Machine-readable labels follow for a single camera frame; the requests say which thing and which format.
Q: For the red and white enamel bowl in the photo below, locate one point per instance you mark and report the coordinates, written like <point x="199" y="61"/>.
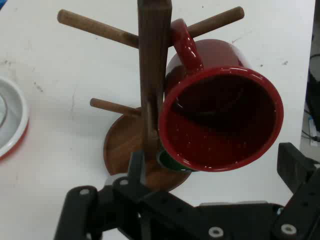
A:
<point x="15" y="135"/>

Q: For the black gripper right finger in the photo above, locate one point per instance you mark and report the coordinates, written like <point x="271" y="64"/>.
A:
<point x="302" y="200"/>

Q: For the dark wooden mug tree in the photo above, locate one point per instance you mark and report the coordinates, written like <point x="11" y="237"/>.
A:
<point x="152" y="50"/>

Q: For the black rounded floor object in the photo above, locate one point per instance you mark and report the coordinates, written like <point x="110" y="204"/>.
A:
<point x="315" y="87"/>

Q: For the red ceramic mug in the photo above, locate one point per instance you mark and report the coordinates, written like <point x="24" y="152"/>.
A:
<point x="220" y="140"/>

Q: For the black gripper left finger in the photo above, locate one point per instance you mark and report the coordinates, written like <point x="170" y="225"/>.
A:
<point x="82" y="215"/>

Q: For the green mug with white print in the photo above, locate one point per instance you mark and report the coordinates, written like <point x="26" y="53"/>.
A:
<point x="165" y="161"/>

